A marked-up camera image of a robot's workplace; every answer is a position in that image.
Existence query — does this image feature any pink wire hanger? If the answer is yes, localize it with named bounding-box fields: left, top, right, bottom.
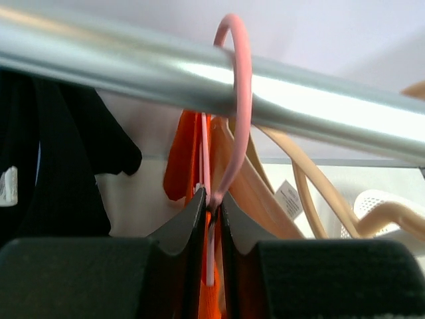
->
left=201, top=13, right=252, bottom=286

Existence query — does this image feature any silver clothes rack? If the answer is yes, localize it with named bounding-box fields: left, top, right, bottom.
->
left=1, top=1, right=424, bottom=165

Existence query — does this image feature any orange t shirt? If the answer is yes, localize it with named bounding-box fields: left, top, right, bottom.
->
left=163, top=110, right=227, bottom=319

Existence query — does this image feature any beige plastic hanger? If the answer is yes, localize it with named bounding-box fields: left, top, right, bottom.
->
left=228, top=116, right=425, bottom=240

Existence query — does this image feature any beige t shirt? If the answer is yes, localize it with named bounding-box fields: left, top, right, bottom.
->
left=210, top=117, right=304, bottom=239

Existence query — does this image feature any black t shirt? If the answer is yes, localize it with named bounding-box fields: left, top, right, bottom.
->
left=1, top=70, right=142, bottom=243

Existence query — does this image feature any beige hanger on rail end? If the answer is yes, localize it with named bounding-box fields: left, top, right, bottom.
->
left=400, top=80, right=425, bottom=100

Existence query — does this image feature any white perforated plastic basket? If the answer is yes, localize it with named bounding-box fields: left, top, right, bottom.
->
left=353, top=189, right=424, bottom=241

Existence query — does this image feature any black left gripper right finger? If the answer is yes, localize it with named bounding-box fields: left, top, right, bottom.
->
left=220, top=193, right=276, bottom=318

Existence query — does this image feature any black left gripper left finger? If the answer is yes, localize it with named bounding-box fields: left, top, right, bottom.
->
left=145, top=187, right=207, bottom=318

